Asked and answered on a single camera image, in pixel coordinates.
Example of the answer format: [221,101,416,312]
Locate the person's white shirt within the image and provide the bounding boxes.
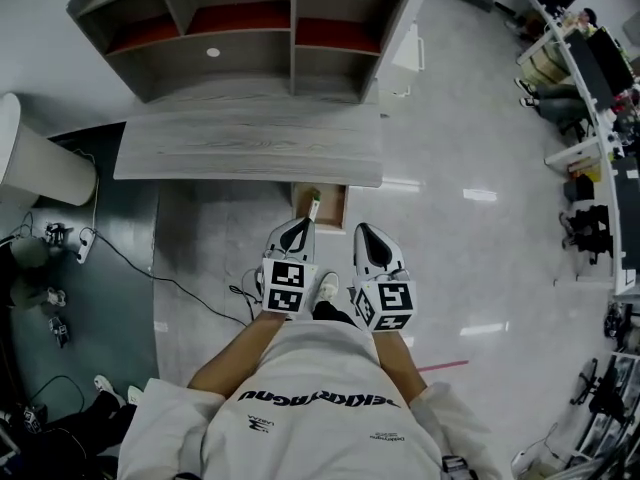
[116,317,507,480]

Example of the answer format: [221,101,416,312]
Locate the metal storage rack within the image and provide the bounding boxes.
[569,350,640,469]

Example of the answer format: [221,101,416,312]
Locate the white power strip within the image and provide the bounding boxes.
[75,226,98,266]

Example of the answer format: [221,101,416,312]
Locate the person's black trousers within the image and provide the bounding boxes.
[311,300,362,328]

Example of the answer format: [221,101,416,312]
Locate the grey coiled cable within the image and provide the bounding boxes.
[228,266,267,320]

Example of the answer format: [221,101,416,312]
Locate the person's right forearm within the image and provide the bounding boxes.
[371,329,430,412]

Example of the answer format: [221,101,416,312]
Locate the white round pedestal table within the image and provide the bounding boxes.
[0,91,100,209]

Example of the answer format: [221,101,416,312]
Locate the black computer monitor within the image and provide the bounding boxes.
[563,26,637,110]

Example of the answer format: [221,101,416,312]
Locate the green plastic box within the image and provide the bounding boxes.
[305,189,323,225]

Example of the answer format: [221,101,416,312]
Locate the grey shelf unit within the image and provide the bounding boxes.
[66,0,427,108]

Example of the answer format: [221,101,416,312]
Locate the black floor cable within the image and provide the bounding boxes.
[93,229,252,328]

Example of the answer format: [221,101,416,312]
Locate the red floor tape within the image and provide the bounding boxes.
[416,358,471,372]

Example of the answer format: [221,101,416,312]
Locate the grey wooden desk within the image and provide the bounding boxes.
[113,99,386,190]

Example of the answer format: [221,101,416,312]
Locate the person's left forearm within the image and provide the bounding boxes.
[186,312,295,405]

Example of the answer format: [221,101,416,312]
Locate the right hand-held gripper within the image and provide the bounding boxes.
[350,222,420,334]

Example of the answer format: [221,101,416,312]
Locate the white power cable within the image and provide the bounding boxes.
[73,148,101,232]

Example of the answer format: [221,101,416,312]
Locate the wooden drawer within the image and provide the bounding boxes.
[290,181,349,235]

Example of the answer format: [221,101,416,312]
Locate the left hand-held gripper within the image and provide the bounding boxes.
[256,217,321,316]

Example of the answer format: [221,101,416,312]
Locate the white office desk row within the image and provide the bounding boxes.
[488,0,640,297]

